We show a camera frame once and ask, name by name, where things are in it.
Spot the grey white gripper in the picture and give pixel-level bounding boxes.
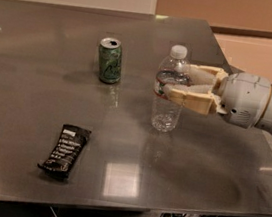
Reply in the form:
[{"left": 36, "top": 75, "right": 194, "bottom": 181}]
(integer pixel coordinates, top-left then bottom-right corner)
[{"left": 163, "top": 64, "right": 272, "bottom": 128}]

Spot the clear plastic water bottle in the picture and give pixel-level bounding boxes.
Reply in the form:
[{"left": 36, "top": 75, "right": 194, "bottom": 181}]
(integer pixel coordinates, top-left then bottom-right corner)
[{"left": 151, "top": 44, "right": 190, "bottom": 132}]

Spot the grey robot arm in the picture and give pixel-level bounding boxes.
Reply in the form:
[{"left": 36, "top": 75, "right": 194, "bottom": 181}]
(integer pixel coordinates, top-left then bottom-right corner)
[{"left": 163, "top": 65, "right": 272, "bottom": 135}]

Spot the green soda can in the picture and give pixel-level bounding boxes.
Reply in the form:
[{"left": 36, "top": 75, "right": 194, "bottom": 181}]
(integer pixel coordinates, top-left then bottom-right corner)
[{"left": 98, "top": 37, "right": 122, "bottom": 84}]

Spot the black snack bar wrapper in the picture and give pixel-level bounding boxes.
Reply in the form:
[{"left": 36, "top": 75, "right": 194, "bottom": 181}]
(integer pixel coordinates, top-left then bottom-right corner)
[{"left": 38, "top": 124, "right": 91, "bottom": 180}]

